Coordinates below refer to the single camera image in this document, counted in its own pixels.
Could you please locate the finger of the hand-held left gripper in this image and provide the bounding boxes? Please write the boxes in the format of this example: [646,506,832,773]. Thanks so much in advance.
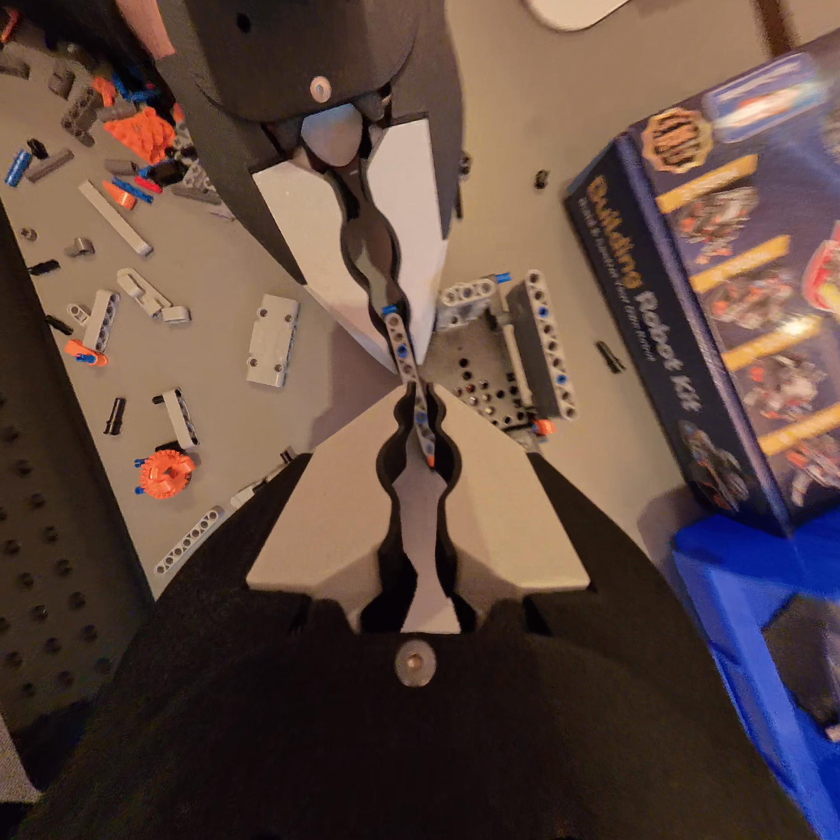
[253,159,403,374]
[366,117,448,367]

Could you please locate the smooth light grey bar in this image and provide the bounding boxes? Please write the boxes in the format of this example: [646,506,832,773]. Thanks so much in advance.
[79,180,154,258]

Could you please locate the wooden board document stand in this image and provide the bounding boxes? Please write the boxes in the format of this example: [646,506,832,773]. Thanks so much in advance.
[525,0,632,32]

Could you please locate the grey frame with black pins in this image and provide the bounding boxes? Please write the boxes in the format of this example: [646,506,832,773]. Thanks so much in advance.
[152,388,200,450]

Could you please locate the short light grey beam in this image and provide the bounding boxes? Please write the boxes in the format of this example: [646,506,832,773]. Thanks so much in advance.
[67,289,121,355]

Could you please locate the grey flat panel piece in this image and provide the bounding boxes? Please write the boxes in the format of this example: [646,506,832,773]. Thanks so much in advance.
[246,294,301,388]

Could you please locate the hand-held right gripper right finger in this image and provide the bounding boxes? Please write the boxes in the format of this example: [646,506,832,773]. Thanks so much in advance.
[428,385,592,632]

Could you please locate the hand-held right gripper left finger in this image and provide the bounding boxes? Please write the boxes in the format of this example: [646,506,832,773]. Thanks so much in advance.
[247,385,416,634]

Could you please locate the orange gear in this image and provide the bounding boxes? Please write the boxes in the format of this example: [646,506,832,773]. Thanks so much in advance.
[134,449,196,500]

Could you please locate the robot kit box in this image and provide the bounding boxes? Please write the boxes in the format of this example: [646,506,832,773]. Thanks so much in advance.
[563,29,840,539]

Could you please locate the blue plastic bin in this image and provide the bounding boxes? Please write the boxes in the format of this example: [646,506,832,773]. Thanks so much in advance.
[669,511,840,840]

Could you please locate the black perforated panel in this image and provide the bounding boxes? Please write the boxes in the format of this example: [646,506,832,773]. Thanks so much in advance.
[0,197,156,742]

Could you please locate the grey beam with blue pins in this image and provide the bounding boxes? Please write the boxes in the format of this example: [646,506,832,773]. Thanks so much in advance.
[382,305,439,460]

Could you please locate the grey ribbed axle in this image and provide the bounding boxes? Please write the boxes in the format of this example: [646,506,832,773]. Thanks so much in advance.
[25,150,75,183]

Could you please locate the light grey connector pieces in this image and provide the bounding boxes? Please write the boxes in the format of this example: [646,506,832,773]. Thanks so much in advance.
[117,268,193,324]

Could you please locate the grey black robot model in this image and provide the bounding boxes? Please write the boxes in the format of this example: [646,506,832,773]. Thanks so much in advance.
[436,269,578,455]

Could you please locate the orange grey small subassembly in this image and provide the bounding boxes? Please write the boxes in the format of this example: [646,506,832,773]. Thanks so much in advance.
[230,449,296,509]

